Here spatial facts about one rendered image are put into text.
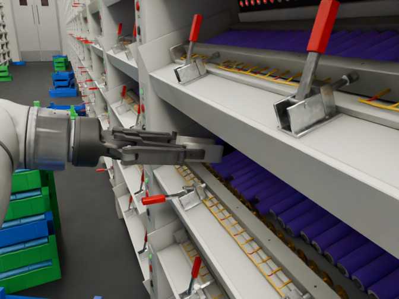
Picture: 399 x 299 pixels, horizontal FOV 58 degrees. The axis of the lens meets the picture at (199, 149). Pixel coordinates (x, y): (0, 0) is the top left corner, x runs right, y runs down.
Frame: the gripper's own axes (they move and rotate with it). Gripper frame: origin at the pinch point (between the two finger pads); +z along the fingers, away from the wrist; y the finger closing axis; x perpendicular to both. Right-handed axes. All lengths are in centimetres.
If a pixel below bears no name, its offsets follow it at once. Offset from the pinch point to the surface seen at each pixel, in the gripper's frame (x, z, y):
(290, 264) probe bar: 3.3, 0.5, -28.1
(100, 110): 26, -2, 152
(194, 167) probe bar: 3.5, 0.0, 0.7
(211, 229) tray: 7.4, -1.8, -13.6
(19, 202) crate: 34, -32, 49
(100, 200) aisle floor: 58, -3, 103
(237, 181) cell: 2.1, 3.4, -8.8
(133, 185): 27, 0, 48
